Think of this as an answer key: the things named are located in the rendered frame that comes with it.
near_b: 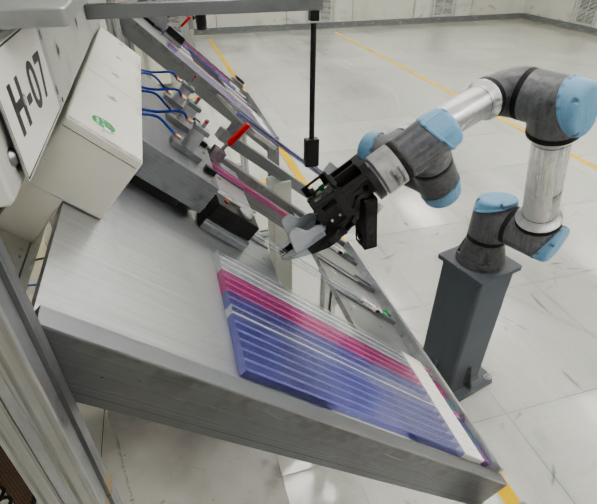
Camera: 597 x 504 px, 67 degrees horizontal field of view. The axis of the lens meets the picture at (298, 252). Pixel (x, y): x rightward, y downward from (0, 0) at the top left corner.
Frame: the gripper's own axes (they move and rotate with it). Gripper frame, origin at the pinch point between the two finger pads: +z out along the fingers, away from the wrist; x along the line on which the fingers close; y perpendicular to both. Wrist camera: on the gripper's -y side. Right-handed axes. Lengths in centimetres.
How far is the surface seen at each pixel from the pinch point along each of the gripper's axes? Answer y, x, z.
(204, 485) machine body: -15.6, 19.5, 35.6
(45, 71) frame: 46, 29, -2
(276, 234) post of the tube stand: -31, -53, 9
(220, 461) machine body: -17.5, 15.9, 32.8
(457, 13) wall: -363, -771, -401
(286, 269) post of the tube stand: -45, -53, 14
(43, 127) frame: 45, 34, -1
